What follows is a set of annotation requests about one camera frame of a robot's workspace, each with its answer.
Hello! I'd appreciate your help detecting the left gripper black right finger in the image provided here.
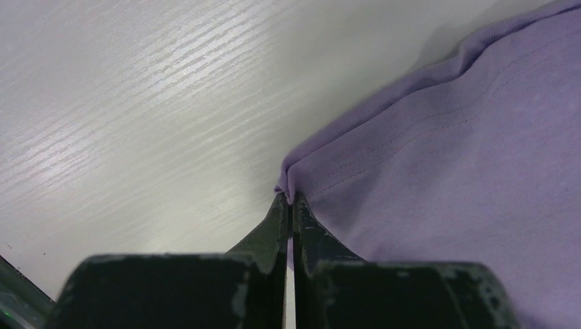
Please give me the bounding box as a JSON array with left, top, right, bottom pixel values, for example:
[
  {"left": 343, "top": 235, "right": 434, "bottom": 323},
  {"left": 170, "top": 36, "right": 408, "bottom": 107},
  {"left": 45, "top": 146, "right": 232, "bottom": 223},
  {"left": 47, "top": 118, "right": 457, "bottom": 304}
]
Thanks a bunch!
[{"left": 292, "top": 194, "right": 520, "bottom": 328}]

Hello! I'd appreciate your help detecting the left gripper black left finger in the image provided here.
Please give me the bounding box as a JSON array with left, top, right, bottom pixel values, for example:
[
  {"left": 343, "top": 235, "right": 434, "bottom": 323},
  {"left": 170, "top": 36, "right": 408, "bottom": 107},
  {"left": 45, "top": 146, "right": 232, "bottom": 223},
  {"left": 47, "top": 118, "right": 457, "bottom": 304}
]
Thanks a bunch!
[{"left": 45, "top": 194, "right": 288, "bottom": 328}]

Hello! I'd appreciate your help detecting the purple t-shirt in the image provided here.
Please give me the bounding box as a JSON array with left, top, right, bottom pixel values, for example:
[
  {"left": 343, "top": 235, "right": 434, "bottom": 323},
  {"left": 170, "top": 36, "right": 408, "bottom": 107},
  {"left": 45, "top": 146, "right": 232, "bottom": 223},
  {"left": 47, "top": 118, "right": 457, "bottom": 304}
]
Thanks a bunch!
[{"left": 275, "top": 1, "right": 580, "bottom": 328}]

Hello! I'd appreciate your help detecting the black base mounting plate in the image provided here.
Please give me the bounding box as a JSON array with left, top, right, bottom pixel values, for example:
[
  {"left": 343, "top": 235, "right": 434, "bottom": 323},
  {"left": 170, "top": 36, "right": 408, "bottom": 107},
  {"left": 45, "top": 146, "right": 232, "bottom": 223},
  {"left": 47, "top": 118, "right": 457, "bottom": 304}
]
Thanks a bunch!
[{"left": 1, "top": 257, "right": 55, "bottom": 328}]

